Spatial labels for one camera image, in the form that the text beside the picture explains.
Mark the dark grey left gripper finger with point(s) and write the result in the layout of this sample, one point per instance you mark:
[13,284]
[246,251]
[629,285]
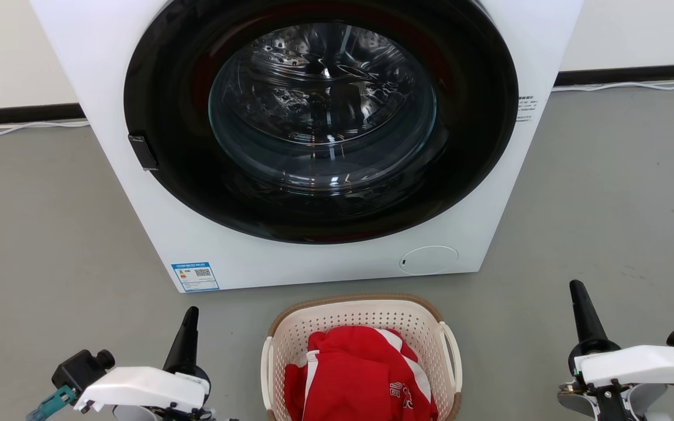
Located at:
[185,342]

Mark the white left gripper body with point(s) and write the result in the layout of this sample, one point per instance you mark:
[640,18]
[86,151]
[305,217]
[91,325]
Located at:
[138,386]

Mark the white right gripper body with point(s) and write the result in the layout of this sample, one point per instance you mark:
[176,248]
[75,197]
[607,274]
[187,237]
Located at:
[641,362]

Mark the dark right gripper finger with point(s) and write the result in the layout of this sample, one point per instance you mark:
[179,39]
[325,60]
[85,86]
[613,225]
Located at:
[585,316]

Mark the cream plastic laundry basket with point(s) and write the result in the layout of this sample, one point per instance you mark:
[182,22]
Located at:
[366,313]

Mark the blue energy label sticker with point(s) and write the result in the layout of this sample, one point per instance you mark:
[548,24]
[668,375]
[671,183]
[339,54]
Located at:
[195,276]

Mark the round white filter cover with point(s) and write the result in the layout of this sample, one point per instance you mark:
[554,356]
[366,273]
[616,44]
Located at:
[429,260]

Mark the black round glass washer door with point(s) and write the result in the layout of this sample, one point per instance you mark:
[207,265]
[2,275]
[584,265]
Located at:
[185,175]

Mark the white front-load washing machine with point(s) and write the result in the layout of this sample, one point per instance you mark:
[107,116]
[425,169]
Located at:
[337,263]

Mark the red and white garment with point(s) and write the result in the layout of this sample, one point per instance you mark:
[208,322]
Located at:
[354,374]

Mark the small printed text sticker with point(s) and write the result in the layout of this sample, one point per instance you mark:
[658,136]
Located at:
[527,109]

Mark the steel washer drum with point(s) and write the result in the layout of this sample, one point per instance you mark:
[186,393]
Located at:
[319,99]

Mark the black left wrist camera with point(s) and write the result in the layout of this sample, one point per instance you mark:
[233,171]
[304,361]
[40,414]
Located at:
[79,368]

